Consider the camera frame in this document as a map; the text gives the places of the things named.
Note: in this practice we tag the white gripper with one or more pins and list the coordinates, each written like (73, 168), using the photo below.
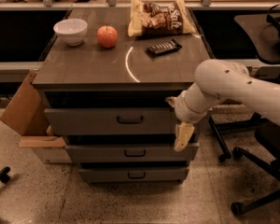
(183, 108)

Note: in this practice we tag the grey top drawer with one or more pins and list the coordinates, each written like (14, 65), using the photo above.
(112, 121)

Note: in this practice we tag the grey drawer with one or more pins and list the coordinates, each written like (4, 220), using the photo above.
(130, 153)
(167, 174)
(112, 121)

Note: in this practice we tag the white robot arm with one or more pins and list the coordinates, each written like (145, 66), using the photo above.
(216, 81)

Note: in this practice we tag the grey middle drawer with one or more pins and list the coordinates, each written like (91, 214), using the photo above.
(130, 153)

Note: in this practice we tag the grey drawer cabinet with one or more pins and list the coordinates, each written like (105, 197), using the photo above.
(125, 76)

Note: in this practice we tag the grey bottom drawer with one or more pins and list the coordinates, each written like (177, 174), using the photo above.
(167, 174)

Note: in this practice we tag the black desk leg with caster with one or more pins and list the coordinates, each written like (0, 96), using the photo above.
(218, 128)

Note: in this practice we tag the black candy bar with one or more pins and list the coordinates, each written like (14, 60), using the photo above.
(164, 48)

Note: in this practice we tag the black office chair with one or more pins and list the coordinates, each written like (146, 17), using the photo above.
(268, 135)

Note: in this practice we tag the yellow brown chip bag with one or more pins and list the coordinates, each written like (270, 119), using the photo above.
(148, 18)

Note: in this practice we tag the red apple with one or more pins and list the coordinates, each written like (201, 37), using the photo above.
(107, 36)

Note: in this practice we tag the white bowl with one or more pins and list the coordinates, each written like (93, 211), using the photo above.
(71, 31)

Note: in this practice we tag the brown cardboard box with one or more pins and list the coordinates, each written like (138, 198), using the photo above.
(25, 114)

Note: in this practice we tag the black chair caster left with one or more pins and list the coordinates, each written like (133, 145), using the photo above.
(4, 177)

